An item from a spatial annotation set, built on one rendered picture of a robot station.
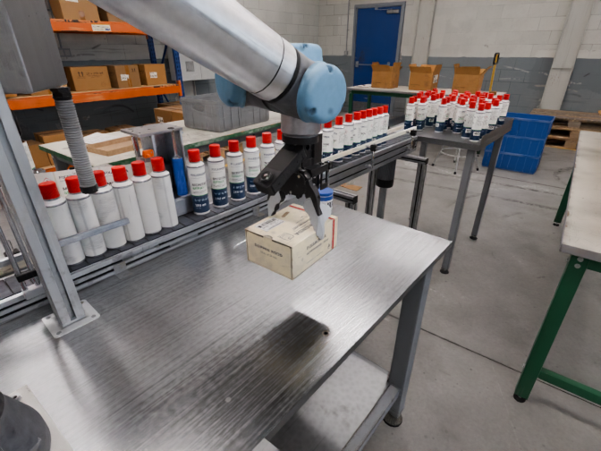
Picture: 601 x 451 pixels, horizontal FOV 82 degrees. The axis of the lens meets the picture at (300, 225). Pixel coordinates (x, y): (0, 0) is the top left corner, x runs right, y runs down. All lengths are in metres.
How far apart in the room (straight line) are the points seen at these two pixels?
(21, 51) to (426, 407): 1.69
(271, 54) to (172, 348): 0.56
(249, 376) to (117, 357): 0.26
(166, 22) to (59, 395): 0.61
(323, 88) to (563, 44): 7.22
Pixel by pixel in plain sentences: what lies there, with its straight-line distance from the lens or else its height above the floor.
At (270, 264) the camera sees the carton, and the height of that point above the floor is 0.96.
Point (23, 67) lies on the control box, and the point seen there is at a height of 1.32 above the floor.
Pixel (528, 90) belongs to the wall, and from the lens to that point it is 7.72.
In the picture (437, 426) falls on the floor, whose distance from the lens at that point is 1.70.
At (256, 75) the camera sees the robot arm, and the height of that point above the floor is 1.32.
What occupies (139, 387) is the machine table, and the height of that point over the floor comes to 0.83.
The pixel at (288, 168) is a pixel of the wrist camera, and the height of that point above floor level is 1.16.
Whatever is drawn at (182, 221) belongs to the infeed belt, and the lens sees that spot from 1.12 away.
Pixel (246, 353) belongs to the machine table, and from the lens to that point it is 0.72.
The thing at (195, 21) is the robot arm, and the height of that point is 1.37.
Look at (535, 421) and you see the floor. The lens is 1.88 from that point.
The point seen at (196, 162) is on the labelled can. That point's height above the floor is 1.05.
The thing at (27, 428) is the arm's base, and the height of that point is 0.97.
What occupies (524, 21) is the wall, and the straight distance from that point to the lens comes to 7.73.
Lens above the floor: 1.35
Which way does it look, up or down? 27 degrees down
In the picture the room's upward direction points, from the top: straight up
